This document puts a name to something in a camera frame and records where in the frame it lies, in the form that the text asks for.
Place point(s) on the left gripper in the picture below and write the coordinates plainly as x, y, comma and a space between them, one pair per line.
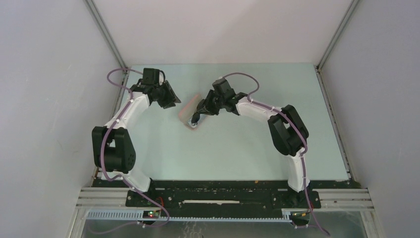
169, 102

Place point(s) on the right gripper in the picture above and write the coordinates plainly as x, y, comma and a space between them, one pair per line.
211, 93

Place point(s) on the pink glasses case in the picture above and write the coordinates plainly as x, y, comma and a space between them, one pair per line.
186, 114

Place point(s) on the black sunglasses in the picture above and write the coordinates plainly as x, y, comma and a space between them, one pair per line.
197, 118

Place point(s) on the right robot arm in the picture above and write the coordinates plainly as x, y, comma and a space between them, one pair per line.
288, 132

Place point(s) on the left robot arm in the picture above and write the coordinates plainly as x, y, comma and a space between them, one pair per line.
113, 149

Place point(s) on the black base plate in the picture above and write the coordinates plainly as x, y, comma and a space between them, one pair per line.
222, 199

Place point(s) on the blue toothed cable duct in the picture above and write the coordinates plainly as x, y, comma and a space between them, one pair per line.
138, 215

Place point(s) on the aluminium frame rail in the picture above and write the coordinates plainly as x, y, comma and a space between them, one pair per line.
337, 199

